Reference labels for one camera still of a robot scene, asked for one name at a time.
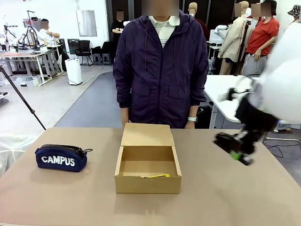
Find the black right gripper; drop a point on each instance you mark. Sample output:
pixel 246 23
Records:
pixel 255 117

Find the black stapler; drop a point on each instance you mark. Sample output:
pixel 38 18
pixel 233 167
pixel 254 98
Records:
pixel 224 141

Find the yellow black utility knife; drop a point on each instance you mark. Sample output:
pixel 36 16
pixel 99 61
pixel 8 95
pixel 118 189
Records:
pixel 160 175

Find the person's left forearm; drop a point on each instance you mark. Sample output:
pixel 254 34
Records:
pixel 193 111

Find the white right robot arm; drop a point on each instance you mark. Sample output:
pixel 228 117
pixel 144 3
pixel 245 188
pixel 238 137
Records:
pixel 284 70

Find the brown cardboard box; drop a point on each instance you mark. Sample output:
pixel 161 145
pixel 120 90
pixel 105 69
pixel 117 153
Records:
pixel 148 164

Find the person's left hand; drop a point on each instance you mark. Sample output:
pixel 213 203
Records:
pixel 191 125

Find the person's right hand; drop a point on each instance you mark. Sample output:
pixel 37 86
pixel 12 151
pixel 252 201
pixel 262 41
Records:
pixel 124 117

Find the black bag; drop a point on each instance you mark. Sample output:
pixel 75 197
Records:
pixel 204 117

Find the silver wristwatch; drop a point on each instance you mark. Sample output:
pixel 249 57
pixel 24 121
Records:
pixel 192 119

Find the black stand pole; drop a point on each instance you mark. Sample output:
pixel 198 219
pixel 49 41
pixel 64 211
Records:
pixel 242 49

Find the person in purple jacket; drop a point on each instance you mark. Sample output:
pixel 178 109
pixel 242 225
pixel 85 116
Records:
pixel 162 82

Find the mannequin with beige coat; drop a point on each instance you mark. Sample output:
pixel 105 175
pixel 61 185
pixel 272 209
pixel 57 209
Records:
pixel 232 42

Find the person in red shirt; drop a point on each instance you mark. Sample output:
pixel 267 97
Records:
pixel 261 40

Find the mannequin in dark red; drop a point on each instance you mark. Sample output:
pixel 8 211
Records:
pixel 200 23

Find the mannequin with bucket hat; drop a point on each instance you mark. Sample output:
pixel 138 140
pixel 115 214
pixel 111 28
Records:
pixel 294 14

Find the white striped polo shirt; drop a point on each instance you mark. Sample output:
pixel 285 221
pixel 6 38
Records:
pixel 164 30

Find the grey stool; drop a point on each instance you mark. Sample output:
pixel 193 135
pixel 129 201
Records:
pixel 101 57

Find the standing person in black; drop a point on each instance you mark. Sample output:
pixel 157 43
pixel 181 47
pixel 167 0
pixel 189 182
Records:
pixel 117 35

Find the navy CAMPUS pencil case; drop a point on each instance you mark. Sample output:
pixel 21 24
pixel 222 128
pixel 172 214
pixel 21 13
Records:
pixel 61 159

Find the white air purifier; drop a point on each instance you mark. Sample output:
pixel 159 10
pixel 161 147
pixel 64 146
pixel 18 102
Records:
pixel 74 71

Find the black office chair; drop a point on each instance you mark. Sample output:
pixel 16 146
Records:
pixel 84 50

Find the clear storage bin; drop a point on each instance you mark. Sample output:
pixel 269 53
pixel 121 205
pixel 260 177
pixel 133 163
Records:
pixel 30 81

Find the seated person in white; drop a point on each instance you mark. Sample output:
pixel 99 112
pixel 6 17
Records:
pixel 47 31

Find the white cloth cover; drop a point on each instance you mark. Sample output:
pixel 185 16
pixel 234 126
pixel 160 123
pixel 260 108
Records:
pixel 11 150

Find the grey work desk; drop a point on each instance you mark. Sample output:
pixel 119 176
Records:
pixel 28 58

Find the white table, grey frame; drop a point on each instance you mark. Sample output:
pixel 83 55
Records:
pixel 223 89

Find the grey wall panel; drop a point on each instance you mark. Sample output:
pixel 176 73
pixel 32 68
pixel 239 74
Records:
pixel 86 22

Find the black camera tripod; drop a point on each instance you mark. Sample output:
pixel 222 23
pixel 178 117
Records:
pixel 22 99

